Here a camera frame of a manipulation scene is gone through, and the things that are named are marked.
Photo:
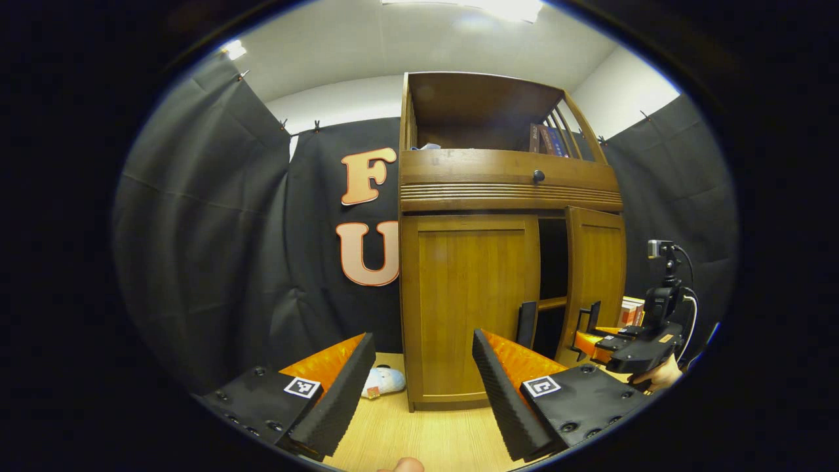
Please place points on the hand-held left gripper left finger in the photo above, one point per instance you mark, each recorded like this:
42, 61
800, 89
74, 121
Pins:
341, 400

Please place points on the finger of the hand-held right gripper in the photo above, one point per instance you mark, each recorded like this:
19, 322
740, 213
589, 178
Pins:
593, 347
619, 331

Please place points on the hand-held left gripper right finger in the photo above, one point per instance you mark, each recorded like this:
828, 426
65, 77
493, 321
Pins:
505, 400

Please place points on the wooden shoe cabinet door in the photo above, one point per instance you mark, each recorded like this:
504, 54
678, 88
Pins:
468, 295
600, 262

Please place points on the wooden double-door shoe cabinet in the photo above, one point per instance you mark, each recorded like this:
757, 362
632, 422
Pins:
505, 167

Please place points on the orange white book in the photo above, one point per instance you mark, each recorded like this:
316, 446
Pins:
629, 314

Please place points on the yellow book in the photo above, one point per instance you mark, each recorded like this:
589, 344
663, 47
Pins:
639, 301

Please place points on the white plush toy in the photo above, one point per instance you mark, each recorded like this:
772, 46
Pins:
387, 381

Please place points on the wooden inner shelf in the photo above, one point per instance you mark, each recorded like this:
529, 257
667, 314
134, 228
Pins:
554, 303

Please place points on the brown book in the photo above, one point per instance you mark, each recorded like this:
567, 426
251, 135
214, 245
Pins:
536, 139

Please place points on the small ceiling light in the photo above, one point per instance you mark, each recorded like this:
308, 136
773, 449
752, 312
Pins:
234, 49

